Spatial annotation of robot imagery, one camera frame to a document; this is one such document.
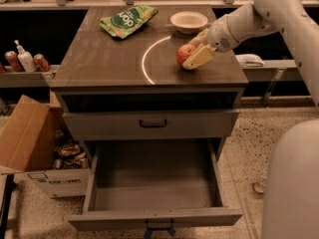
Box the black drawer handle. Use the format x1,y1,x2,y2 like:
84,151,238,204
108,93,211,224
139,119,167,128

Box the black bar left edge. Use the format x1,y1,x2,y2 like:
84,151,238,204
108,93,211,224
0,174,15,239

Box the red soda can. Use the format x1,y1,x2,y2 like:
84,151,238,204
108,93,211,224
34,54,51,72
5,51,23,72

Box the open middle drawer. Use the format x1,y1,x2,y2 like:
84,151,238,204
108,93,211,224
69,138,242,232

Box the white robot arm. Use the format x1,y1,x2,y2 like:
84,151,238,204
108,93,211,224
182,0,319,239

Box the white folded cloth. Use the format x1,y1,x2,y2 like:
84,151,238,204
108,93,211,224
236,54,264,67

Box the grey drawer cabinet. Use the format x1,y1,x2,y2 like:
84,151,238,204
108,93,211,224
51,6,248,151

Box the blue drawer clamp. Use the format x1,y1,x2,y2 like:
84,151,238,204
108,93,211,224
144,220,175,239

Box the brown cardboard box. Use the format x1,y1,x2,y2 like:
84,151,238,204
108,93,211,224
0,96,90,198

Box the white pump bottle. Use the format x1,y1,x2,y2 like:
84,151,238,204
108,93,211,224
14,40,37,73

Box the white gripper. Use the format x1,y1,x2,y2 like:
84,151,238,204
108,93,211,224
182,2,276,70

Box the closed top drawer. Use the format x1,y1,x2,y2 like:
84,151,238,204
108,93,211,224
63,110,238,140

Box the red apple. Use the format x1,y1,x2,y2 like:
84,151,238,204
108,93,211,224
175,44,196,69

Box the green chip bag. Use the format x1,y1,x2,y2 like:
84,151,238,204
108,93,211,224
100,5,159,39

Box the white paper bowl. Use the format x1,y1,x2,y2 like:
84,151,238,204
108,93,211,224
170,11,208,34

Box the red soda can right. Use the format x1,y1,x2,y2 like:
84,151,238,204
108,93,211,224
34,54,51,72

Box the red soda can left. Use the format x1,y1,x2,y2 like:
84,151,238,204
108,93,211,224
5,51,23,72

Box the snack packets in box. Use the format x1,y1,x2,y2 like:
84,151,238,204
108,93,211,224
51,140,88,169

